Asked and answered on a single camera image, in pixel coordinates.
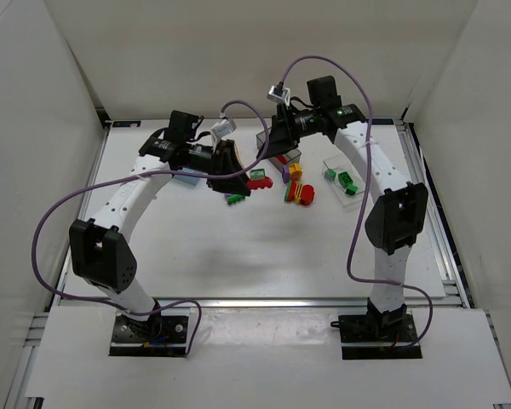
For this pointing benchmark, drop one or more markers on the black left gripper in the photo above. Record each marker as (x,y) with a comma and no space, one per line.
(218,161)

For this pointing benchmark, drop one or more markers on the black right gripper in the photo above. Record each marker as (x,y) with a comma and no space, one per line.
(284,126)

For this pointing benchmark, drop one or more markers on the red arched lego brick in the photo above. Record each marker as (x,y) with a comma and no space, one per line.
(263,183)

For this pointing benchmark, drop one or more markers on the green printed lego brick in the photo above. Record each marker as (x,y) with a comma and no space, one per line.
(344,179)

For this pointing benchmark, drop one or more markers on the small green lego brick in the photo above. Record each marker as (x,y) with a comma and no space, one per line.
(351,190)

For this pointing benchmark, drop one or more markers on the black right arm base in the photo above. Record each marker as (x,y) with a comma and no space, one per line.
(360,341)

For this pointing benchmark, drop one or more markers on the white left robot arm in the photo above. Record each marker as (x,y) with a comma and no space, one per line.
(100,245)

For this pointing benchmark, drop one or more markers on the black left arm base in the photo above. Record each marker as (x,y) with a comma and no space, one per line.
(159,336)

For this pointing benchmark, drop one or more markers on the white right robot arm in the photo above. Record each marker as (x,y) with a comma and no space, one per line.
(399,205)

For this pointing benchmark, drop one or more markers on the grey transparent container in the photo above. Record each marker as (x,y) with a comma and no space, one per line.
(293,155)

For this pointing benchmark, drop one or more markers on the green lego plate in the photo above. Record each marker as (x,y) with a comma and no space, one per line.
(233,199)

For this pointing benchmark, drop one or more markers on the purple orange lego piece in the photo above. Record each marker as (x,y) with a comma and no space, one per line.
(291,172)

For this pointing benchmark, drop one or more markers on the blue rectangular container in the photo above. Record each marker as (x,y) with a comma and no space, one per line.
(185,177)

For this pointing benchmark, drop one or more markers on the red yellow green lego stack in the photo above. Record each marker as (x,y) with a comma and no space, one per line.
(301,194)

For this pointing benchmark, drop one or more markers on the clear transparent container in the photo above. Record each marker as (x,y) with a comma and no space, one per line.
(334,165)

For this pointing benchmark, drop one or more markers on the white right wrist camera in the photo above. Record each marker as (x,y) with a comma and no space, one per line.
(279,94)

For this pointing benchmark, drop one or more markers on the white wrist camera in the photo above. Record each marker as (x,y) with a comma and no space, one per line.
(222,128)
(279,94)

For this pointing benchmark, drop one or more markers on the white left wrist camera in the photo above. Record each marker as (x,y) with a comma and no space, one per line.
(222,128)

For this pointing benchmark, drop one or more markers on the right aluminium frame rail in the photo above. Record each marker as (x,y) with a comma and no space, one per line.
(444,248)

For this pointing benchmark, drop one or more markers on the aluminium table edge rail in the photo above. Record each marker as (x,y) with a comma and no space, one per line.
(255,301)

